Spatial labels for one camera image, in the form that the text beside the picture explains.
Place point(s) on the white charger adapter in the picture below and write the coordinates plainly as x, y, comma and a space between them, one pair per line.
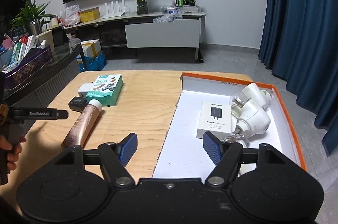
84, 89

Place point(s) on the beige cardboard box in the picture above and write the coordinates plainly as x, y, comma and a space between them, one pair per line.
46, 39

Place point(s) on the blue plastic bag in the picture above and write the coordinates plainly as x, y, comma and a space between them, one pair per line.
92, 63

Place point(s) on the purple patterned box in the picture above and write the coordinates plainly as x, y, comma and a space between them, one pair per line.
29, 68

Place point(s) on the clear plastic organizer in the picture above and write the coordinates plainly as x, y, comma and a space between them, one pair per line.
190, 9

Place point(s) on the orange-edged white cardboard box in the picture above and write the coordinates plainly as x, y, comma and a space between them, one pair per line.
184, 134

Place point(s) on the green white carton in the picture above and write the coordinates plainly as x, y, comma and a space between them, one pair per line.
105, 89

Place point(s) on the black glass coffee table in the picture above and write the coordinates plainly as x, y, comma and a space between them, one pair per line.
60, 63

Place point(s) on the dark glass vase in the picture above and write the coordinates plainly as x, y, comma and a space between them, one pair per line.
142, 8

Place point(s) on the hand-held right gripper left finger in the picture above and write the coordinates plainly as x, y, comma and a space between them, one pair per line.
128, 147

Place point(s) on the black rolled tube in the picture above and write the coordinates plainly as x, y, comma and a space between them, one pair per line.
201, 57

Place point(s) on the brown cosmetic tube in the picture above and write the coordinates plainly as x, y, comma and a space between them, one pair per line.
81, 123

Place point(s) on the clear plastic bag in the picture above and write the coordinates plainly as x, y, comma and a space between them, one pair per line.
165, 19

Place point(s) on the white spray bottle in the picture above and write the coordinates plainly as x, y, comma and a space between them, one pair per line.
42, 44

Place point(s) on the green white toothpaste box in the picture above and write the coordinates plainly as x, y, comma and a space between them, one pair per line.
18, 53

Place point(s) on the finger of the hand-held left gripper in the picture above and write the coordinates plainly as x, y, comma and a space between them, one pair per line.
39, 113

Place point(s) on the dark blue curtain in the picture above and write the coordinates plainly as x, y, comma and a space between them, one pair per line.
298, 15

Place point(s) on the white router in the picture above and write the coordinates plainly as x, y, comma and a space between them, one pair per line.
113, 13

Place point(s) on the white plug-in repellent device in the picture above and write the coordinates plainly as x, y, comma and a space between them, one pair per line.
254, 93
253, 118

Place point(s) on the grey white television cabinet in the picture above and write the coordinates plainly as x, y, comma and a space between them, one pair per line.
161, 34

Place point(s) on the white plastic bag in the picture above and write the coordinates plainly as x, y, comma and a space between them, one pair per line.
69, 16

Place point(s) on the black charger adapter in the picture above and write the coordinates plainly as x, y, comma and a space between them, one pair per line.
77, 104

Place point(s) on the leafy green plant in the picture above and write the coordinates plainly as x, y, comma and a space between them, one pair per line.
30, 11

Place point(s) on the person's left hand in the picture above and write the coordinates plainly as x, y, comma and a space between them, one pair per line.
14, 151

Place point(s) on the red white toothpaste box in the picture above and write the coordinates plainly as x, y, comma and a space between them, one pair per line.
32, 42

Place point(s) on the white yellow cardboard box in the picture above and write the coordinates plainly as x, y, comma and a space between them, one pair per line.
91, 47

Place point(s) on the white charger package box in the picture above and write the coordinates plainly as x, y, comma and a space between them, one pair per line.
214, 121

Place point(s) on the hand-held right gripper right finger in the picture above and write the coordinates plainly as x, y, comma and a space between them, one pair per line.
211, 148

